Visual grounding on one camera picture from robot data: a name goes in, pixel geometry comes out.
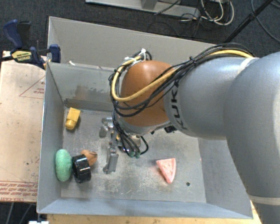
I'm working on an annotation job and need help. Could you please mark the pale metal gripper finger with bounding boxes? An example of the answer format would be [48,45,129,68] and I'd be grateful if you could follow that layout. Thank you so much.
[102,147,120,176]
[98,116,113,139]

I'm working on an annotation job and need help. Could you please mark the brown toy food piece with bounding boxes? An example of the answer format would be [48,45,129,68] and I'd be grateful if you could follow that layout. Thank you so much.
[79,148,99,168]

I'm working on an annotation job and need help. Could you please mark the grey metal bin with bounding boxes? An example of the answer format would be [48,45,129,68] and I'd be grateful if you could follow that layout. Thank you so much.
[25,16,275,224]

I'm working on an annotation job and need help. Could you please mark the yellow toy block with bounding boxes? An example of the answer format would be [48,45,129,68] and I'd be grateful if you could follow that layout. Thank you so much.
[64,106,82,131]

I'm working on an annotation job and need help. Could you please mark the pink toy wedge slice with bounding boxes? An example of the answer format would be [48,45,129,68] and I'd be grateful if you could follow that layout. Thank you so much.
[153,155,178,185]

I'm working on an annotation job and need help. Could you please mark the green oval sponge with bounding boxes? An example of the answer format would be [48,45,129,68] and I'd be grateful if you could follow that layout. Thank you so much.
[52,148,75,184]

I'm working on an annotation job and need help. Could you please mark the brown cardboard board, red print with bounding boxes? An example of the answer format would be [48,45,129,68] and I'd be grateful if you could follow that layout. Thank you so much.
[0,50,55,209]

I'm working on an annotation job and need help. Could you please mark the black ring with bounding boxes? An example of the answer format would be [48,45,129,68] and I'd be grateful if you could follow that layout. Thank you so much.
[69,153,95,186]

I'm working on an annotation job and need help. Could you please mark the black cylinder on white bracket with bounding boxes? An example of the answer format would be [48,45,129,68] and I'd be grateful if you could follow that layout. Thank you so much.
[163,124,179,135]

